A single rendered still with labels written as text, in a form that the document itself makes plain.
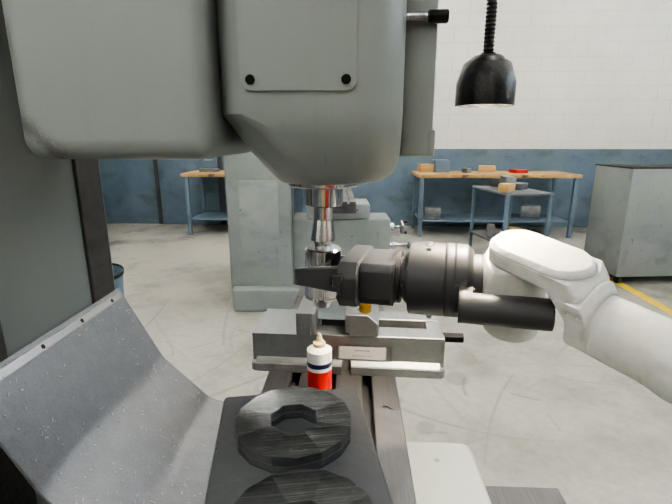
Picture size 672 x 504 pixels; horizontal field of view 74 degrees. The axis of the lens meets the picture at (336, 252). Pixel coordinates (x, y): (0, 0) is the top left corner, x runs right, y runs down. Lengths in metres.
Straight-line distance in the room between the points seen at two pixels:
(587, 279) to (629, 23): 7.75
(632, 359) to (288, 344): 0.54
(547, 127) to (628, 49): 1.48
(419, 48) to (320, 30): 0.13
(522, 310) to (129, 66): 0.45
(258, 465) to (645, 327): 0.35
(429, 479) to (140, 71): 0.68
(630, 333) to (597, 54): 7.53
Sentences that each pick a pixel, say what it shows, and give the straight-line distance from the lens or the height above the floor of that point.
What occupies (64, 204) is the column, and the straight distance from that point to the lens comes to 0.74.
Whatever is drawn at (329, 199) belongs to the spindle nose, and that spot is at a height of 1.29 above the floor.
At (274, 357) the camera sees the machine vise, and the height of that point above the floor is 0.97.
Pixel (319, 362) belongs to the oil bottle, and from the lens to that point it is 0.72.
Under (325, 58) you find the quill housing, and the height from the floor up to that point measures 1.43.
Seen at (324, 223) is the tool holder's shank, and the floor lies 1.26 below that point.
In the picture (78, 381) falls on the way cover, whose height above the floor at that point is 1.04.
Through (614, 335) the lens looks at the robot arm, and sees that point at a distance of 0.48.
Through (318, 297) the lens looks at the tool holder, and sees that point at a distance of 0.56.
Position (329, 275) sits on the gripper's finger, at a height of 1.20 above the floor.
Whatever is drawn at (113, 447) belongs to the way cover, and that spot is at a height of 0.96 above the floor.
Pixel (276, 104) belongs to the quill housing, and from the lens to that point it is 0.46.
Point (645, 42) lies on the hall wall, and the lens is 8.27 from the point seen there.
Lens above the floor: 1.36
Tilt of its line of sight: 14 degrees down
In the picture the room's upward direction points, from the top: straight up
